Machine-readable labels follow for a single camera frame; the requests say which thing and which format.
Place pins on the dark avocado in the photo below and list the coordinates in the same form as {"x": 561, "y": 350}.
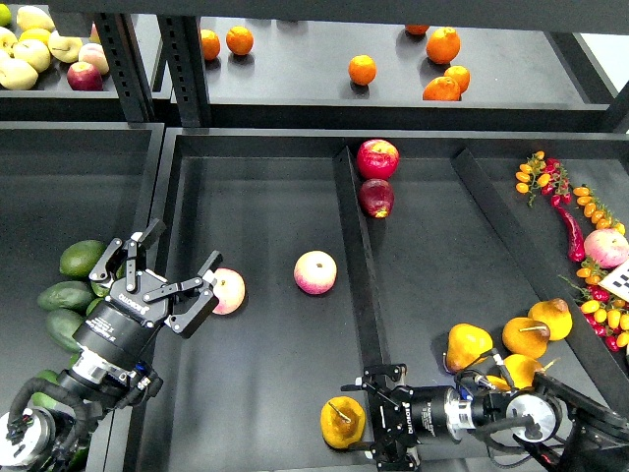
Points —
{"x": 71, "y": 294}
{"x": 61, "y": 324}

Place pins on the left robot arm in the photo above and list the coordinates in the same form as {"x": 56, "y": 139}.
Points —
{"x": 49, "y": 422}

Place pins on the cherry tomato bunch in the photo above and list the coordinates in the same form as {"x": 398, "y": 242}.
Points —
{"x": 607, "y": 314}
{"x": 543, "y": 176}

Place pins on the pale yellow pear front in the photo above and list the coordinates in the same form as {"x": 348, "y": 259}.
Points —
{"x": 17, "y": 74}

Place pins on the pink apple left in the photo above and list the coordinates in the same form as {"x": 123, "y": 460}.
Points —
{"x": 230, "y": 291}

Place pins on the black middle tray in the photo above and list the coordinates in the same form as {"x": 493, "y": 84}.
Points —
{"x": 244, "y": 393}

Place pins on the pale yellow apple middle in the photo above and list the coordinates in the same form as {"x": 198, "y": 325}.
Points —
{"x": 34, "y": 52}

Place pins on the pale peach on shelf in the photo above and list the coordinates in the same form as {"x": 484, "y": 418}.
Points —
{"x": 93, "y": 54}

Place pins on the green avocado small right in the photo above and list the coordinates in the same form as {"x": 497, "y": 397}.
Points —
{"x": 92, "y": 305}

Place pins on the yellow pear with stem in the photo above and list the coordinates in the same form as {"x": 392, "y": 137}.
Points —
{"x": 526, "y": 336}

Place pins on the pink apple centre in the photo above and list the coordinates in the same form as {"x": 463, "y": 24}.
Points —
{"x": 315, "y": 272}

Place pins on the bright red apple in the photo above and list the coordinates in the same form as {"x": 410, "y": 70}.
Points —
{"x": 377, "y": 159}

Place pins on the pink peach right tray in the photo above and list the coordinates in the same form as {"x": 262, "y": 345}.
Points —
{"x": 606, "y": 247}

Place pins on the dark avocado lower middle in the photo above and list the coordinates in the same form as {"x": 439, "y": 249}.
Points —
{"x": 61, "y": 324}

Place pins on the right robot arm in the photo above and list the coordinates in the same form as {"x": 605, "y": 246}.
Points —
{"x": 547, "y": 421}

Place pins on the dark avocado left middle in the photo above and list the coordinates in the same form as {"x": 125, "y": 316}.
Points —
{"x": 71, "y": 294}

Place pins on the lower cherry tomato bunch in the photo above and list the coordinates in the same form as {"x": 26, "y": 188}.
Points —
{"x": 607, "y": 314}

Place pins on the green avocado bottom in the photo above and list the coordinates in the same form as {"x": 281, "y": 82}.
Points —
{"x": 79, "y": 460}

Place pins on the dark red apple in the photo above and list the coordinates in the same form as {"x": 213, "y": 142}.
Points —
{"x": 376, "y": 198}

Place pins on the orange far left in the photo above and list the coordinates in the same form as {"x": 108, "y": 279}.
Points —
{"x": 210, "y": 44}

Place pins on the black left tray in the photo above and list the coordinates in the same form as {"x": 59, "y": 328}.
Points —
{"x": 62, "y": 183}

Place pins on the upper cherry tomato bunch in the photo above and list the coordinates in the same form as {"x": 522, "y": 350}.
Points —
{"x": 543, "y": 176}

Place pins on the yellow pear top shelf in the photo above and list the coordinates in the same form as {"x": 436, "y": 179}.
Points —
{"x": 30, "y": 17}

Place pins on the pink apple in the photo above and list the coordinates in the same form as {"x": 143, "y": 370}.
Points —
{"x": 315, "y": 272}
{"x": 230, "y": 291}

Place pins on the black shelf post left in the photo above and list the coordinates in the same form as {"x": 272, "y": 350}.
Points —
{"x": 118, "y": 39}

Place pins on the black shelf post right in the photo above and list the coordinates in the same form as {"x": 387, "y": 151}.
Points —
{"x": 181, "y": 46}

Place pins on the red chili pepper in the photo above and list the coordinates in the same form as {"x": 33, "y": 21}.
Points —
{"x": 576, "y": 249}

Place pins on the red apple on shelf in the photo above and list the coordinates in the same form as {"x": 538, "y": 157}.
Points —
{"x": 85, "y": 77}

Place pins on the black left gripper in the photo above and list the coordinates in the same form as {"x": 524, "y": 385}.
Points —
{"x": 118, "y": 330}

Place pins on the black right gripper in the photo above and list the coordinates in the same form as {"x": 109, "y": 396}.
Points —
{"x": 403, "y": 415}

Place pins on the checkered marker card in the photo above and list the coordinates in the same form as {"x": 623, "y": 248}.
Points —
{"x": 617, "y": 281}

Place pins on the yellow apple with stem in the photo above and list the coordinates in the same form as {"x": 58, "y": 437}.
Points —
{"x": 66, "y": 49}

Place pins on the black shelf post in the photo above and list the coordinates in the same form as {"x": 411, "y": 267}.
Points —
{"x": 118, "y": 39}
{"x": 181, "y": 46}

